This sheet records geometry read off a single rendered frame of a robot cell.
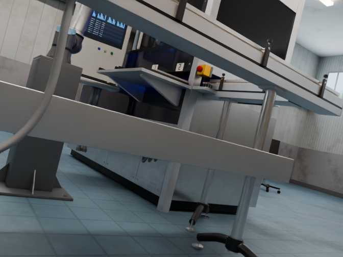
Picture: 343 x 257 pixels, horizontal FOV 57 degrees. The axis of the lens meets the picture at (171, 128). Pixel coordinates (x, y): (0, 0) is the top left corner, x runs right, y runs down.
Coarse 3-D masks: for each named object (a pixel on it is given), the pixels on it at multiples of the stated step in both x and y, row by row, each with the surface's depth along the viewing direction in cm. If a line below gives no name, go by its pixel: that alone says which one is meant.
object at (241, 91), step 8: (216, 80) 216; (224, 80) 208; (232, 80) 204; (240, 80) 199; (216, 88) 211; (224, 88) 205; (232, 88) 199; (240, 88) 194; (248, 88) 189; (256, 88) 184; (208, 96) 218; (216, 96) 209; (224, 96) 204; (232, 96) 198; (240, 96) 193; (248, 96) 188; (256, 96) 183; (280, 104) 180; (288, 104) 174; (296, 104) 170
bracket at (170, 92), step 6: (144, 78) 204; (150, 78) 206; (150, 84) 209; (156, 84) 209; (162, 84) 212; (168, 84) 215; (162, 90) 213; (168, 90) 216; (174, 90) 218; (180, 90) 221; (168, 96) 216; (174, 96) 219; (180, 96) 222; (174, 102) 220
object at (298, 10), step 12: (288, 0) 263; (300, 0) 272; (300, 12) 274; (132, 48) 296; (144, 48) 278; (156, 48) 262; (288, 48) 271; (288, 60) 273; (168, 72) 243; (216, 72) 226; (228, 72) 233
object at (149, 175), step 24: (192, 120) 218; (216, 120) 232; (240, 120) 247; (72, 144) 364; (240, 144) 251; (264, 144) 269; (120, 168) 267; (144, 168) 239; (192, 168) 224; (192, 192) 227; (216, 192) 242; (240, 192) 258
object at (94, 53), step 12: (96, 12) 273; (96, 24) 274; (108, 24) 279; (120, 24) 284; (84, 36) 271; (96, 36) 275; (108, 36) 280; (120, 36) 285; (84, 48) 272; (96, 48) 277; (108, 48) 282; (120, 48) 287; (72, 60) 268; (84, 60) 273; (96, 60) 278; (108, 60) 283; (120, 60) 288; (84, 72) 274; (96, 72) 279
